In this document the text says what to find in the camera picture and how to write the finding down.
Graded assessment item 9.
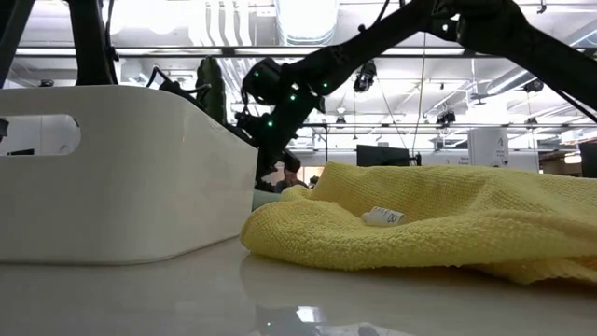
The person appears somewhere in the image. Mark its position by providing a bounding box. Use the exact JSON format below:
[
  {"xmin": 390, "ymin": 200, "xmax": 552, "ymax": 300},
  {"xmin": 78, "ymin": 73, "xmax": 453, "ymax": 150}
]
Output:
[{"xmin": 273, "ymin": 161, "xmax": 310, "ymax": 194}]

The black screen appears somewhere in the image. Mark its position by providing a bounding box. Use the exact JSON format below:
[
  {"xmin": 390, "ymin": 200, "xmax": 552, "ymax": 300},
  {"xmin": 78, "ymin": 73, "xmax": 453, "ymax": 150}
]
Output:
[{"xmin": 579, "ymin": 142, "xmax": 597, "ymax": 178}]

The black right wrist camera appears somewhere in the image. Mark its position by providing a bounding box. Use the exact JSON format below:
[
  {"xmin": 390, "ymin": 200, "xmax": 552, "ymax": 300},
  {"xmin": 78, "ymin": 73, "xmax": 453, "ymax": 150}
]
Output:
[{"xmin": 235, "ymin": 111, "xmax": 262, "ymax": 147}]

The green cactus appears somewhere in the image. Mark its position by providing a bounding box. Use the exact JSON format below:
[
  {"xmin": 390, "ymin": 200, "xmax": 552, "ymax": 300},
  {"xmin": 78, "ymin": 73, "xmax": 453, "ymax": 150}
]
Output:
[{"xmin": 195, "ymin": 55, "xmax": 229, "ymax": 127}]

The white kiosk pillar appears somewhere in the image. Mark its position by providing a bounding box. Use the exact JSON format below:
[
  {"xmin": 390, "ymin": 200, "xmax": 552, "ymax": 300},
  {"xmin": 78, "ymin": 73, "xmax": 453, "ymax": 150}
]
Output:
[{"xmin": 467, "ymin": 128, "xmax": 510, "ymax": 168}]

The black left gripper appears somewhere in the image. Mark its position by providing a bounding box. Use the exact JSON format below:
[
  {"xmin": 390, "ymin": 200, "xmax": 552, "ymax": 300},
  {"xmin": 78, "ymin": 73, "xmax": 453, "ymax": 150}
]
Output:
[{"xmin": 158, "ymin": 78, "xmax": 211, "ymax": 113}]

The black horizontal rail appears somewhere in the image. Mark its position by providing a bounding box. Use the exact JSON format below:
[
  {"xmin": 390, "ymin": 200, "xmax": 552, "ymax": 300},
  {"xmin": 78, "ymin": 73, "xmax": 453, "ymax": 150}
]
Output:
[{"xmin": 298, "ymin": 122, "xmax": 597, "ymax": 131}]

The white plastic bin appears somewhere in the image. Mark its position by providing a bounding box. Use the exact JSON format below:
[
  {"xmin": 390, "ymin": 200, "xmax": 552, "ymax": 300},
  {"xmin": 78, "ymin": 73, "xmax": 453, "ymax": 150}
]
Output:
[{"xmin": 0, "ymin": 85, "xmax": 259, "ymax": 266}]

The pale green microfiber towel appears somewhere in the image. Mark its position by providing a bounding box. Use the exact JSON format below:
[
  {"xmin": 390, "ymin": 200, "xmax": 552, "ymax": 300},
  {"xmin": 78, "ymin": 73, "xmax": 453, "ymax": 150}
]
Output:
[{"xmin": 252, "ymin": 189, "xmax": 284, "ymax": 211}]

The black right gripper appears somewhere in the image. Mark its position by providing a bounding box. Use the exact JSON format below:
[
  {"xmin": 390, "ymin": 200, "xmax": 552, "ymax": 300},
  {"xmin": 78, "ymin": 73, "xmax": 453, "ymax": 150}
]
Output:
[{"xmin": 255, "ymin": 105, "xmax": 304, "ymax": 192}]

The yellow microfiber towel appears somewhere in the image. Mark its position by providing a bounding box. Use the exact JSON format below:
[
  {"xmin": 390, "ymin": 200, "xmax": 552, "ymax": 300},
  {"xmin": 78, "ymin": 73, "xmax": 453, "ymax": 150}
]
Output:
[{"xmin": 239, "ymin": 161, "xmax": 597, "ymax": 287}]

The black monitor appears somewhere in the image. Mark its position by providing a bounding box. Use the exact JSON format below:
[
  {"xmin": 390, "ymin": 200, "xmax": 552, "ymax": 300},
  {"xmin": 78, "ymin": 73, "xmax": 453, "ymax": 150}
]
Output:
[{"xmin": 356, "ymin": 144, "xmax": 411, "ymax": 168}]

